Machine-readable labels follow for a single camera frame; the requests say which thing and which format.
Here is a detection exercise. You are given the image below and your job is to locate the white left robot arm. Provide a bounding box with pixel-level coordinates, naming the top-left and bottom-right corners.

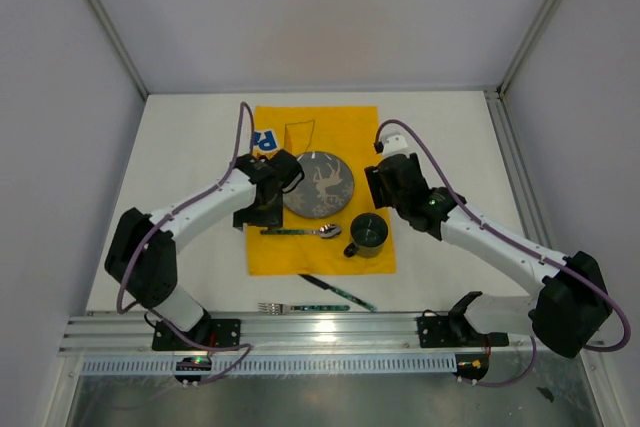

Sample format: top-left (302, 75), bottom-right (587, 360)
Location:
top-left (104, 150), bottom-right (304, 349)

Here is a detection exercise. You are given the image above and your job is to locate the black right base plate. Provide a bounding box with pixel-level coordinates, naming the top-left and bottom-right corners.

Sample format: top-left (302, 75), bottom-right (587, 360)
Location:
top-left (416, 310), bottom-right (509, 348)

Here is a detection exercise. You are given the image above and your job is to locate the aluminium mounting rail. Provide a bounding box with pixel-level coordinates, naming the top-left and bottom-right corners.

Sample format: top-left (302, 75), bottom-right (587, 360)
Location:
top-left (57, 309), bottom-right (606, 358)

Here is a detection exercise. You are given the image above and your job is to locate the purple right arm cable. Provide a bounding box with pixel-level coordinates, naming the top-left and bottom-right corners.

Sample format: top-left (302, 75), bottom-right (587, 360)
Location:
top-left (373, 119), bottom-right (632, 388)

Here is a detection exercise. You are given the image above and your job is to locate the slotted cable duct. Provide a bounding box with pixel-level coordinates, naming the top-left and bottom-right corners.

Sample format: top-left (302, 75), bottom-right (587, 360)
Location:
top-left (80, 353), bottom-right (455, 376)

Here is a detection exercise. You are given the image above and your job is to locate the dark green mug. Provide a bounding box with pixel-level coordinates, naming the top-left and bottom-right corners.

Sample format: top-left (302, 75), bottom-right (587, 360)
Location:
top-left (343, 213), bottom-right (389, 259)

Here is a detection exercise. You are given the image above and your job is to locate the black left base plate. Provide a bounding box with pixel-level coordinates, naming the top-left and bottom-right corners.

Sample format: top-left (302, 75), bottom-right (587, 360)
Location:
top-left (151, 317), bottom-right (242, 352)

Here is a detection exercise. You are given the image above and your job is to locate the controller board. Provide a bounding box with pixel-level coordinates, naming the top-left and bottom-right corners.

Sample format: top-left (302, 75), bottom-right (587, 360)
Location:
top-left (453, 353), bottom-right (490, 382)
top-left (173, 356), bottom-right (212, 384)

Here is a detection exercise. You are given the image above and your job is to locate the grey reindeer plate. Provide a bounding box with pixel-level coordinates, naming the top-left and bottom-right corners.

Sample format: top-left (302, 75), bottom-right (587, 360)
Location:
top-left (284, 151), bottom-right (355, 219)

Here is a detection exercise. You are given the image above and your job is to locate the spoon with green handle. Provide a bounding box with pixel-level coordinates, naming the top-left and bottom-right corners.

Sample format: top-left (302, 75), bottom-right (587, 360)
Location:
top-left (259, 224), bottom-right (342, 239)

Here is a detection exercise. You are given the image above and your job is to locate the aluminium side rail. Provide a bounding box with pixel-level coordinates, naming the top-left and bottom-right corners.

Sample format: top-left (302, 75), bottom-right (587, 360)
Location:
top-left (484, 90), bottom-right (553, 247)

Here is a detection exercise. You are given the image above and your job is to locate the fork with green handle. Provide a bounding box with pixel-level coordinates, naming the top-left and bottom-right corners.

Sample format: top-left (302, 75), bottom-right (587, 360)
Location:
top-left (258, 303), bottom-right (350, 315)

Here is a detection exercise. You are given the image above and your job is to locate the knife with green handle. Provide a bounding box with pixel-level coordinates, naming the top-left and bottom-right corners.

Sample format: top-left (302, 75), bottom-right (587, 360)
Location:
top-left (299, 274), bottom-right (378, 312)

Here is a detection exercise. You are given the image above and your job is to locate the left controller board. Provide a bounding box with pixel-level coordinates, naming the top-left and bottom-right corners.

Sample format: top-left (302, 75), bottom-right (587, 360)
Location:
top-left (173, 356), bottom-right (212, 384)

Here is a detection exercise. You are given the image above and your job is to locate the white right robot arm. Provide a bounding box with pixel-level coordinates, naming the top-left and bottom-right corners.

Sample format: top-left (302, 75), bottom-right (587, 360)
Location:
top-left (365, 134), bottom-right (613, 358)

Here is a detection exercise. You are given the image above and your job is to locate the right controller board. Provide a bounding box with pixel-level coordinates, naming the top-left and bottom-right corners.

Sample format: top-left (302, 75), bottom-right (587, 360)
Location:
top-left (453, 353), bottom-right (490, 382)

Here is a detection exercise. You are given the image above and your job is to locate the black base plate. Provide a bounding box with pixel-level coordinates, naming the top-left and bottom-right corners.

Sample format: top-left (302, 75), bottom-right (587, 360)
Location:
top-left (416, 310), bottom-right (509, 348)
top-left (151, 317), bottom-right (242, 352)

